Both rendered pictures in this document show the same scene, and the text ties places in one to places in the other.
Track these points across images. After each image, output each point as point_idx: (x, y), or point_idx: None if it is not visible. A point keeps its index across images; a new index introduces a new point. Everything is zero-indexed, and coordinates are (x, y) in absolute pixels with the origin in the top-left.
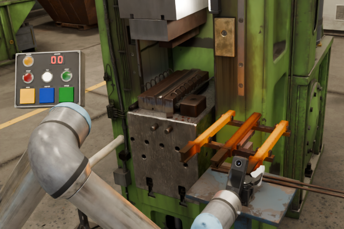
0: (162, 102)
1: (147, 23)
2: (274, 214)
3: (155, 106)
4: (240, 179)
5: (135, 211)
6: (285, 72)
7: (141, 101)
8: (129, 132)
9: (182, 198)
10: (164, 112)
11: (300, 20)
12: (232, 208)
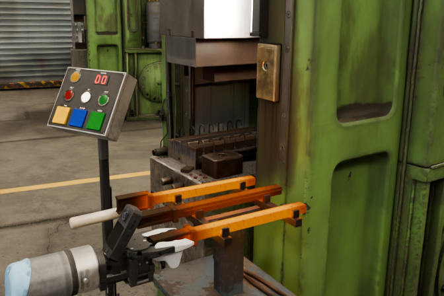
0: (187, 151)
1: (180, 42)
2: None
3: (181, 156)
4: (118, 237)
5: None
6: (386, 152)
7: (170, 147)
8: (150, 184)
9: None
10: None
11: (421, 76)
12: (71, 267)
